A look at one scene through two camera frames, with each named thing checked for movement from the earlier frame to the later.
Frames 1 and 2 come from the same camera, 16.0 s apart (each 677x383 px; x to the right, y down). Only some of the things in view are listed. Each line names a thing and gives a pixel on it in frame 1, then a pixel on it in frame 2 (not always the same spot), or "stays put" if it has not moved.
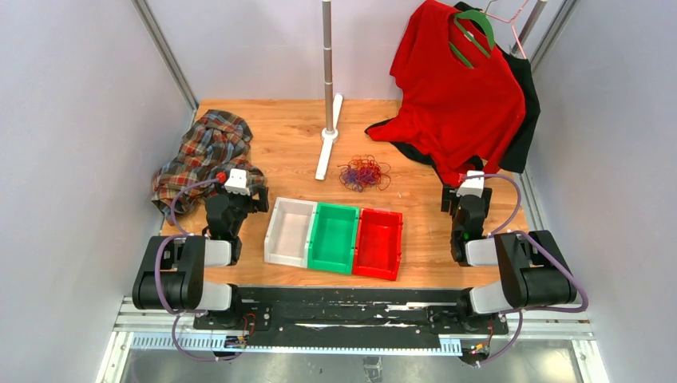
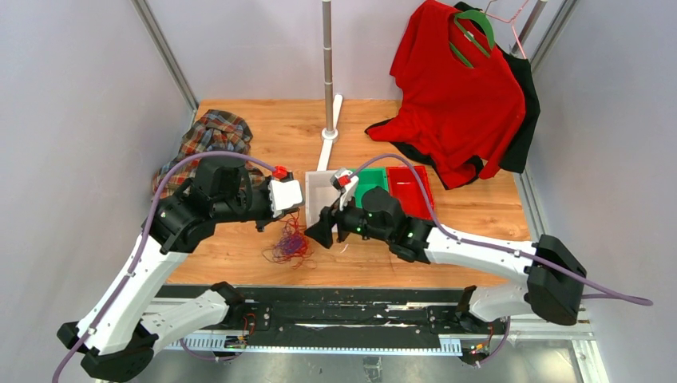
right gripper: [449, 199] to [330, 217]
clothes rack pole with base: [330, 135] stays put
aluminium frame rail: [169, 55] stays put
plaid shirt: [214, 143] stays put
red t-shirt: [461, 106] stays put
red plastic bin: [378, 243] to [402, 185]
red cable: [362, 172] to [292, 245]
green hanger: [484, 21] stays put
